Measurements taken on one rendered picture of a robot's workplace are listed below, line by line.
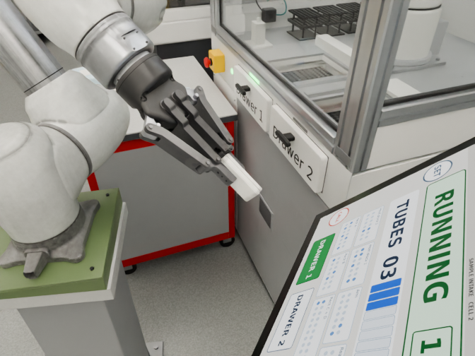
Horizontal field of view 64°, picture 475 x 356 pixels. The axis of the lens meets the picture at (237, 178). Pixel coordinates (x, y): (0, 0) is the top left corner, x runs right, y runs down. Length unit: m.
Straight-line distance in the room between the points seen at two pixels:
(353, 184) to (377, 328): 0.52
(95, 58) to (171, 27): 1.48
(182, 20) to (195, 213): 0.94
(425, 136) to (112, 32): 0.69
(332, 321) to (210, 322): 1.26
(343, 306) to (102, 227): 0.63
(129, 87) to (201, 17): 1.52
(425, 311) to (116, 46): 0.44
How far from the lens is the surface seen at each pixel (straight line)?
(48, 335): 1.14
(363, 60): 0.77
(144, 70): 0.51
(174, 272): 1.86
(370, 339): 0.41
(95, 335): 1.13
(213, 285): 1.79
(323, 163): 0.93
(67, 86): 0.92
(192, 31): 2.02
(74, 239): 0.92
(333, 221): 0.65
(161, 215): 1.63
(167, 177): 1.51
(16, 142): 0.80
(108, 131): 0.93
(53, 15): 0.54
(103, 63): 0.52
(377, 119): 0.81
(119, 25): 0.53
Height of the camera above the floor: 1.45
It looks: 38 degrees down
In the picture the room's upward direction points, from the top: straight up
